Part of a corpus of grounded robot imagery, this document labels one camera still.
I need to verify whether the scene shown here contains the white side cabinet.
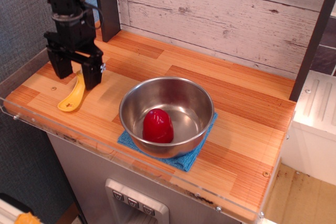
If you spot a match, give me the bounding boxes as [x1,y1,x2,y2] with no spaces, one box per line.
[281,71,335,185]

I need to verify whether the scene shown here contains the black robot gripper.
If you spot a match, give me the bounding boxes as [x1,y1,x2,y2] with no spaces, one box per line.
[44,11,103,90]

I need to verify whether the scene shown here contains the grey cabinet with dispenser panel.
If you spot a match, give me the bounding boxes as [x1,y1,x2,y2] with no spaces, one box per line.
[48,134,238,223]

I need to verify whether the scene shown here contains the red toy bell pepper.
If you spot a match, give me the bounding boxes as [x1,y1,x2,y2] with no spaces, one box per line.
[142,109,174,144]

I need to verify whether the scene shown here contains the stainless steel bowl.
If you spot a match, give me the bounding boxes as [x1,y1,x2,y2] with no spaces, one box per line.
[119,77,215,158]

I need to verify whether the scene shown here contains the dark right support post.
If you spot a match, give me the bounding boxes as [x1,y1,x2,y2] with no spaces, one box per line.
[289,0,335,102]

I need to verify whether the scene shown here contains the clear acrylic table guard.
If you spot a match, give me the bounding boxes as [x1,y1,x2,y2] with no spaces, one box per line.
[0,11,296,222]

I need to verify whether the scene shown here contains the yellow object bottom left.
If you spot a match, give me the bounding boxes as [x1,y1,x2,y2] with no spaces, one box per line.
[14,212,41,224]

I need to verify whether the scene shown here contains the dark support post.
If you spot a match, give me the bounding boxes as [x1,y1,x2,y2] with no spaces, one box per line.
[97,0,121,42]
[289,0,335,102]

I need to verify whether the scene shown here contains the yellow brush white bristles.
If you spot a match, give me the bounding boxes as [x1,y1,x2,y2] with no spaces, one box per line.
[57,70,86,112]

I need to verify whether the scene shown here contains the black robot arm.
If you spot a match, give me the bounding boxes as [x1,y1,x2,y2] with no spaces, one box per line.
[1,0,106,90]

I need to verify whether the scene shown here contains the blue cloth mat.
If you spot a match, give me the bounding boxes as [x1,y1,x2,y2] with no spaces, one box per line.
[117,112,218,172]

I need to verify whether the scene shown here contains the dark left support post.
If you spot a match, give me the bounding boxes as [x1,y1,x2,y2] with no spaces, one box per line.
[97,0,121,42]

